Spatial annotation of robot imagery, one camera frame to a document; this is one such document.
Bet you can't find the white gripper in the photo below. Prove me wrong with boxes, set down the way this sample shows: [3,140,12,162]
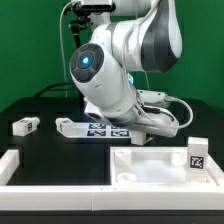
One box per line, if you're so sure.
[128,108,179,138]

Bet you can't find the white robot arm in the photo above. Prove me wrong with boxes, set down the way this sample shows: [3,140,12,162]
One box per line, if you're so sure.
[70,0,182,137]

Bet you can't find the white tag base sheet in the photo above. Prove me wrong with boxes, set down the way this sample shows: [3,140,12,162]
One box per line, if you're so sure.
[64,123,131,139]

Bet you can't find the white U-shaped fence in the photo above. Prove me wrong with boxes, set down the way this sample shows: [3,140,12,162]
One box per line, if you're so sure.
[0,150,224,211]

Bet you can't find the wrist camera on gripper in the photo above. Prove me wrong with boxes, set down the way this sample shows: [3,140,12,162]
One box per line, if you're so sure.
[137,90,170,108]

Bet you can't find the white cable right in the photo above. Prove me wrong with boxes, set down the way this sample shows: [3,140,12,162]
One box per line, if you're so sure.
[121,0,194,130]

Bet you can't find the white cable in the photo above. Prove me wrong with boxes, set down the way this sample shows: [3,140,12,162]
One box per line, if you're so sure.
[58,0,81,98]
[121,0,194,130]

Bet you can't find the black cables on table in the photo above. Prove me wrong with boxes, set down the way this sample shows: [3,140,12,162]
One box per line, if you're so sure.
[33,81,76,98]

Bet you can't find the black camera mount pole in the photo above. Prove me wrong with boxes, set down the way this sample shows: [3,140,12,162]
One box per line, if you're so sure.
[69,0,114,48]

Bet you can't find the white cable left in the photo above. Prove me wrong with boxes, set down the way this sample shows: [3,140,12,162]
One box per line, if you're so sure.
[58,0,81,98]

